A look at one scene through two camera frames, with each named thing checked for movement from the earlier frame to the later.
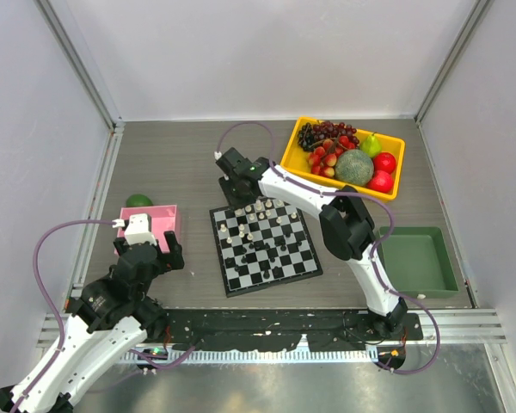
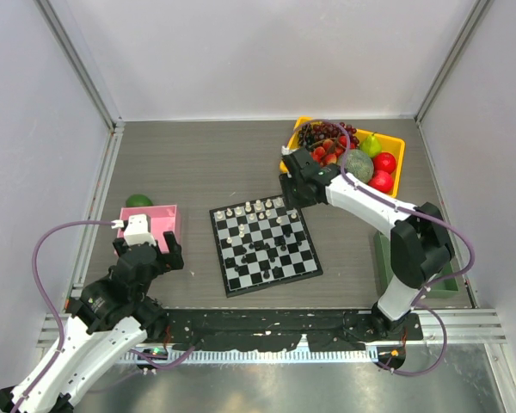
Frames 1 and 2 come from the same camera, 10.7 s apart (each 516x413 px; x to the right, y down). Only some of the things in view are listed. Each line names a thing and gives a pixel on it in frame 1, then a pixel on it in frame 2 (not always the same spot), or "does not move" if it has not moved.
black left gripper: (174, 259) does not move
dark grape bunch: (310, 133) does not move
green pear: (371, 145) does not move
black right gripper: (224, 184) -> (286, 181)
